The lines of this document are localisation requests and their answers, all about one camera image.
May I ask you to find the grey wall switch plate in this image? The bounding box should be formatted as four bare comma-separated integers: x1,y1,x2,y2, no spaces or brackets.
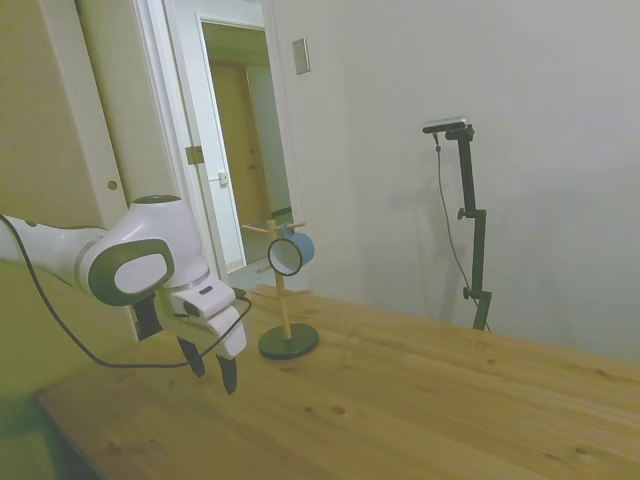
291,37,311,76

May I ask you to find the black jointed camera stand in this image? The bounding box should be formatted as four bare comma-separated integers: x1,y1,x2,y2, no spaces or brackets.
444,124,494,332

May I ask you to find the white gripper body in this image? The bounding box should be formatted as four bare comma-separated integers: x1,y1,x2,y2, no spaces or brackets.
159,298,249,361

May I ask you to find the blue enamel mug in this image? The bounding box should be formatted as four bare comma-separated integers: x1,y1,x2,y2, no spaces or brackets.
268,222,316,277

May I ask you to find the wooden mug tree black base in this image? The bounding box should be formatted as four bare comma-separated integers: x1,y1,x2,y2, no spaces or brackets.
241,219,321,360

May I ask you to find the black box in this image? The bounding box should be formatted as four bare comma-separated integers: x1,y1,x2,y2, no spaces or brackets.
130,294,165,342

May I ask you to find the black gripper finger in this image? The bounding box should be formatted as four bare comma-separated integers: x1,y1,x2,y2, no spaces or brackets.
214,352,240,396
174,337,207,380

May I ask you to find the black exterior camera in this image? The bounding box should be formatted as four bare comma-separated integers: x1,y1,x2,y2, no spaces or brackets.
422,115,472,135

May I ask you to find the white door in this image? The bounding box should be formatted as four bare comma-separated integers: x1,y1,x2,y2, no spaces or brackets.
162,0,247,281

